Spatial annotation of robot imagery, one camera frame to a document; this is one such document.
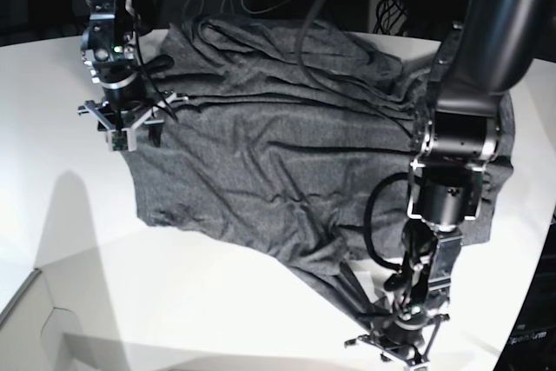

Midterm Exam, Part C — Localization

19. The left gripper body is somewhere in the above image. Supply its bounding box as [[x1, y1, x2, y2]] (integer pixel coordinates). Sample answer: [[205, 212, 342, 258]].
[[345, 313, 450, 365]]

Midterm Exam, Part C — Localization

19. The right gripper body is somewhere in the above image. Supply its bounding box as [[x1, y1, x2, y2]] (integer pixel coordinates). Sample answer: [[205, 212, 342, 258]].
[[77, 79, 174, 136]]

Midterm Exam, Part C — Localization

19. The dark grey t-shirt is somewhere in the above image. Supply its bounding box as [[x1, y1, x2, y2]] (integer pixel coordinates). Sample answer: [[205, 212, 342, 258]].
[[123, 14, 518, 328]]

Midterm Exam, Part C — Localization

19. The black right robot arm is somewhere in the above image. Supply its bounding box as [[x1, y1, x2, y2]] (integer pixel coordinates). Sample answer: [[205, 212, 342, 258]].
[[78, 0, 179, 150]]

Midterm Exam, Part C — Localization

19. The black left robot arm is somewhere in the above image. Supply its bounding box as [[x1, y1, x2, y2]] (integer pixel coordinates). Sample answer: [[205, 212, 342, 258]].
[[358, 0, 554, 370]]

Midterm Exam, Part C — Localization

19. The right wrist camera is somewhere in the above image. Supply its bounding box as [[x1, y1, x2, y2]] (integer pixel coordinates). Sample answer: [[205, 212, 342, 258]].
[[107, 129, 136, 152]]

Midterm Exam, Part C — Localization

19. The black cable bundle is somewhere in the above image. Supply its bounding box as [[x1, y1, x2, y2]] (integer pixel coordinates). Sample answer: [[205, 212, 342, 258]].
[[374, 0, 409, 36]]

